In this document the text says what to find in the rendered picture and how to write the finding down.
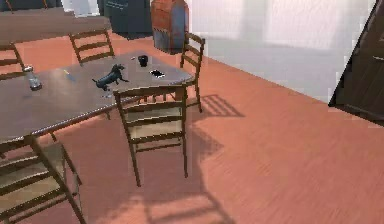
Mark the brown wooden slatted chair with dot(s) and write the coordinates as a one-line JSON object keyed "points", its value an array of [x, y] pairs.
{"points": [[10, 61], [90, 45], [154, 118], [30, 180], [195, 56]]}

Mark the black mobile phone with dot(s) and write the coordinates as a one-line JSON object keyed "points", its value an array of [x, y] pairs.
{"points": [[157, 73]]}

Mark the black cup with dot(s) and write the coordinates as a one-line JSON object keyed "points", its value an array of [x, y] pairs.
{"points": [[143, 60]]}

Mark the black dog figurine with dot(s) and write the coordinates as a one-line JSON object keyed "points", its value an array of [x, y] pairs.
{"points": [[108, 78]]}

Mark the dark blue cabinet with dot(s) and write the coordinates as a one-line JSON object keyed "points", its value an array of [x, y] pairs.
{"points": [[128, 15]]}

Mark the brown wooden dining table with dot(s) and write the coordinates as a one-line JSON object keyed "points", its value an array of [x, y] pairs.
{"points": [[70, 96]]}

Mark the blue and yellow pen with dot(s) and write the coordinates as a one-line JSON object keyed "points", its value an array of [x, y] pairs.
{"points": [[69, 75]]}

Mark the brown worktop counter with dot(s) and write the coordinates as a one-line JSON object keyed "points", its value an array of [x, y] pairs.
{"points": [[50, 25]]}

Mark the dark brown wooden door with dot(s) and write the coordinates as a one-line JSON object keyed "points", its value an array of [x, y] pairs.
{"points": [[365, 70]]}

